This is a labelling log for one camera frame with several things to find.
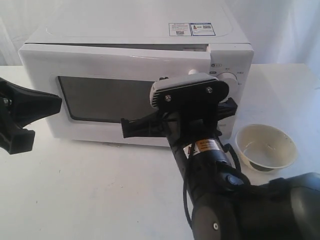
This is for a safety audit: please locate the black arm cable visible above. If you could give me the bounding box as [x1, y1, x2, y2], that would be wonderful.
[182, 142, 242, 240]

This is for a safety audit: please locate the white Midea microwave oven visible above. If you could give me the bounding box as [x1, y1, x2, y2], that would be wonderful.
[24, 7, 255, 147]

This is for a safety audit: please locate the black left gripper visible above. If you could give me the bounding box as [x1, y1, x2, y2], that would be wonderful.
[0, 78, 62, 155]

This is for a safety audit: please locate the white microwave door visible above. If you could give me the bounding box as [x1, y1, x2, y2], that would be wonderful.
[19, 43, 211, 147]

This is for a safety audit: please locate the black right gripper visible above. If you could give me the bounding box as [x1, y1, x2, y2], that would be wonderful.
[120, 80, 238, 160]

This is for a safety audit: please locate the cream ceramic bowl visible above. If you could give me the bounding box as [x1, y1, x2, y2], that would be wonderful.
[234, 124, 298, 173]

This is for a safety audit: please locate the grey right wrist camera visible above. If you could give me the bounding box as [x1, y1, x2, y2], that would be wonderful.
[149, 72, 218, 109]

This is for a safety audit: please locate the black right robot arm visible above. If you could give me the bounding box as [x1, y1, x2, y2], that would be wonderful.
[121, 78, 320, 240]

